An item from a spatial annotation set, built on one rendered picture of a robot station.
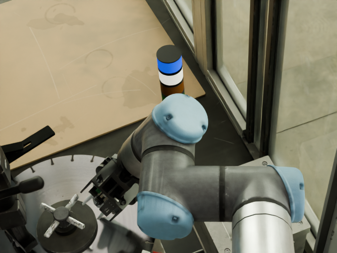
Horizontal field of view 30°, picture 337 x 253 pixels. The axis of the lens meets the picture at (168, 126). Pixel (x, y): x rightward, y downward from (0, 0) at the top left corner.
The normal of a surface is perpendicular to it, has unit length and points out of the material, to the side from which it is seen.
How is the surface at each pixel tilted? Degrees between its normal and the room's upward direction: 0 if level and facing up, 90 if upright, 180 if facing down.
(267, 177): 11
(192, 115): 32
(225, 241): 0
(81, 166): 0
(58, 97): 0
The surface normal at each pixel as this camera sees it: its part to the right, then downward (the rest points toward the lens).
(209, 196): -0.10, -0.05
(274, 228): 0.19, -0.77
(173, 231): -0.05, 0.84
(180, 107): 0.45, -0.47
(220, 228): -0.07, -0.62
